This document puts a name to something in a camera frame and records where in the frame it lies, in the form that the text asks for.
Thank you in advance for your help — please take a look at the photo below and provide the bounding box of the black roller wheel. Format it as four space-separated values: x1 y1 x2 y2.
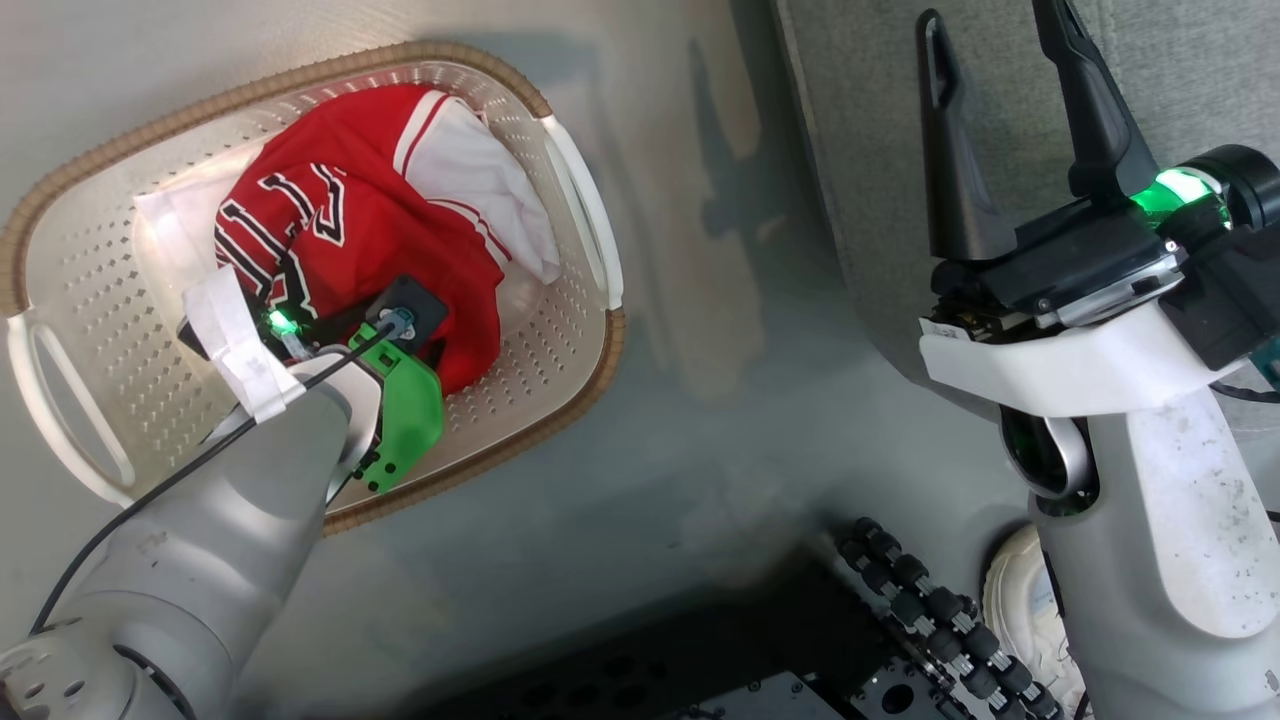
838 517 1066 720

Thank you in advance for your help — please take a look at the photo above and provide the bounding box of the red jersey with white trim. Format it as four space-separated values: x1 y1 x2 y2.
213 83 506 396

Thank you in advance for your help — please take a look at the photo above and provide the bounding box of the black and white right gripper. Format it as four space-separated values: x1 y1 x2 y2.
915 0 1246 419

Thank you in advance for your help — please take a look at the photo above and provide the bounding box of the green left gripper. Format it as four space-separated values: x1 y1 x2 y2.
345 320 446 494

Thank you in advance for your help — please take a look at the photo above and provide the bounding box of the white sneaker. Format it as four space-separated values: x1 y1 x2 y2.
983 525 1086 716

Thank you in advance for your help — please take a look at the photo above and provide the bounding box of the thin black cable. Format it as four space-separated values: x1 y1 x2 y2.
30 330 396 636

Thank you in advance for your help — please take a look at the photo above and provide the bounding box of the cream perforated laundry basket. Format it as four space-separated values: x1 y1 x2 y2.
0 40 628 536

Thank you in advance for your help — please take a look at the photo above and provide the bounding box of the white tape strip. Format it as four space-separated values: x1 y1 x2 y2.
183 265 306 423

